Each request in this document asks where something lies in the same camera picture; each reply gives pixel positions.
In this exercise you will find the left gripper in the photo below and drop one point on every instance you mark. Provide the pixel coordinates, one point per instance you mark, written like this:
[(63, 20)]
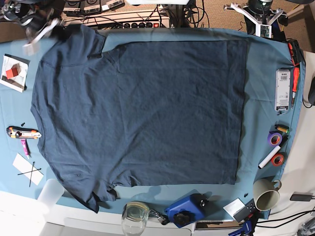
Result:
[(260, 9)]

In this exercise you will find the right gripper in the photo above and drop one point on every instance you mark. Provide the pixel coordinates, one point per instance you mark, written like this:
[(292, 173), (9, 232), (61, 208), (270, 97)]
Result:
[(31, 16)]

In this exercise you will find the dark blue T-shirt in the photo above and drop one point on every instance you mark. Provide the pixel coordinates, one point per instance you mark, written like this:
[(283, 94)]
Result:
[(141, 114)]

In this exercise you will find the orange black tool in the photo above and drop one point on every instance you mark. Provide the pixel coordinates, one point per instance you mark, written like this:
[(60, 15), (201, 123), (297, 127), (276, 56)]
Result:
[(294, 50)]

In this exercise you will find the booklet with red cube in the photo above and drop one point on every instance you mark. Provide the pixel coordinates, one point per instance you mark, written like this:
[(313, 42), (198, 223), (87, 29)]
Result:
[(14, 72)]

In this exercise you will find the light blue table cloth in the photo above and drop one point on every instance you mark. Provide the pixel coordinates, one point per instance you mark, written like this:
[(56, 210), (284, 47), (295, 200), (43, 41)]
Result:
[(264, 58)]

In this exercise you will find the black power strip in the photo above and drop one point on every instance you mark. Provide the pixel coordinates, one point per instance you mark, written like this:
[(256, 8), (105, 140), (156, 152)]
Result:
[(148, 24)]

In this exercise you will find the orange grey utility knife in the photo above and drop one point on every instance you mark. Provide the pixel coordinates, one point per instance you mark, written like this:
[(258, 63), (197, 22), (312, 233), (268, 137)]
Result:
[(22, 133)]

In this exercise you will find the small green yellow battery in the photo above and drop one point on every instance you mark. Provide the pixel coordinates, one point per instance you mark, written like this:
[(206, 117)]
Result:
[(282, 128)]

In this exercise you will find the pink glue tube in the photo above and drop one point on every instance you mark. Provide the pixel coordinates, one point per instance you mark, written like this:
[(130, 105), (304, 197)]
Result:
[(25, 148)]

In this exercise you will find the purple tape roll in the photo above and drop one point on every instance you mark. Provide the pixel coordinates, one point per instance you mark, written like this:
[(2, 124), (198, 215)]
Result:
[(274, 138)]

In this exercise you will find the black hairpin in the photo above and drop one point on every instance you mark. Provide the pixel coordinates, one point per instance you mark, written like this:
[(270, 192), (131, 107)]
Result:
[(33, 170), (31, 173)]

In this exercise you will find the white paper card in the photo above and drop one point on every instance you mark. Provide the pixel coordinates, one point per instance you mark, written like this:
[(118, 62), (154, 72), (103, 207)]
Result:
[(23, 165)]

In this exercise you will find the white marker pen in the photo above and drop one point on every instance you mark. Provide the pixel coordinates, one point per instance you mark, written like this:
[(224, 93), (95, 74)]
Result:
[(269, 156)]

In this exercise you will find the red tape roll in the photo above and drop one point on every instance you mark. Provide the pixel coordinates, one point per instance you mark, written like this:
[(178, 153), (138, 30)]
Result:
[(278, 159)]

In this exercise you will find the translucent plastic cup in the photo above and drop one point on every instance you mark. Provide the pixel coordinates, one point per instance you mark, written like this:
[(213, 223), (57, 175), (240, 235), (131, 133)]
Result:
[(51, 192)]

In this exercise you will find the beige ceramic mug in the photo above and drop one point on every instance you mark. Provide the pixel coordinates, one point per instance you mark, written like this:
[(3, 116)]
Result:
[(266, 193)]

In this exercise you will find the black power adapter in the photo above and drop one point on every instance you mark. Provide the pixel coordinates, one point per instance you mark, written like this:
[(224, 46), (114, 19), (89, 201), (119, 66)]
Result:
[(301, 197)]

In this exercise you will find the grey remote control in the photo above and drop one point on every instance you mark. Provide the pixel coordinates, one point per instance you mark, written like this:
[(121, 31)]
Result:
[(247, 210)]

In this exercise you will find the white small box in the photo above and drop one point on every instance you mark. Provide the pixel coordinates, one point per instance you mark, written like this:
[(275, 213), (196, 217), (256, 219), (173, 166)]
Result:
[(234, 207)]

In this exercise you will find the blue clamp block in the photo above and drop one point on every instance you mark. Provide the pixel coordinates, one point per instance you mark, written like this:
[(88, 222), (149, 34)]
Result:
[(187, 210)]

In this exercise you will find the blue spring clamp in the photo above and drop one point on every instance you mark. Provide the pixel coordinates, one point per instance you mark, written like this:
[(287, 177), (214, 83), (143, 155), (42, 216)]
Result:
[(247, 229)]

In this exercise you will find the clear drinking glass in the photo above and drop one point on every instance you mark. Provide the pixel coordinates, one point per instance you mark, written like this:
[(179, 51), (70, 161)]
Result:
[(134, 218)]

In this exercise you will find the small metal padlock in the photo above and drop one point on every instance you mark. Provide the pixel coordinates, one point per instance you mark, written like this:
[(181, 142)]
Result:
[(162, 218)]

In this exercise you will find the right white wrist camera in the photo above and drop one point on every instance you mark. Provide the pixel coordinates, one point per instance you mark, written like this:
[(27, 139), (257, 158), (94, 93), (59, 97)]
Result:
[(30, 47)]

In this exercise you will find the red handled screwdriver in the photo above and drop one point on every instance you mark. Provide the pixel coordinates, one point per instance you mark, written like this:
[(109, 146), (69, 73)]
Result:
[(296, 74)]

